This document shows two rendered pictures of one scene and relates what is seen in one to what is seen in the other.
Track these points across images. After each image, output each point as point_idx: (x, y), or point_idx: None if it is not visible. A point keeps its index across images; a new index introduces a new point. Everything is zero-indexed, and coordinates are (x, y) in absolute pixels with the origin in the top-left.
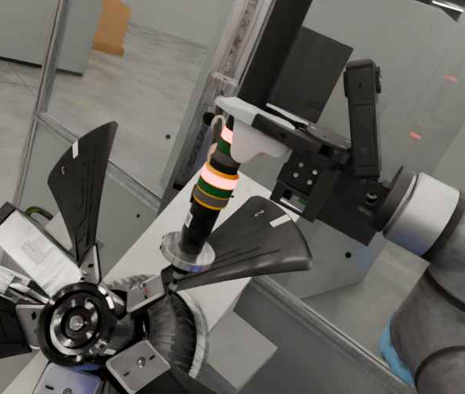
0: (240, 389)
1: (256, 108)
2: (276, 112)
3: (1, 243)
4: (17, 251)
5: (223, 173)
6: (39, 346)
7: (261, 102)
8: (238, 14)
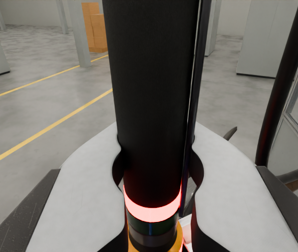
0: None
1: (106, 152)
2: (202, 173)
3: (187, 185)
4: (190, 194)
5: (129, 240)
6: None
7: (129, 141)
8: None
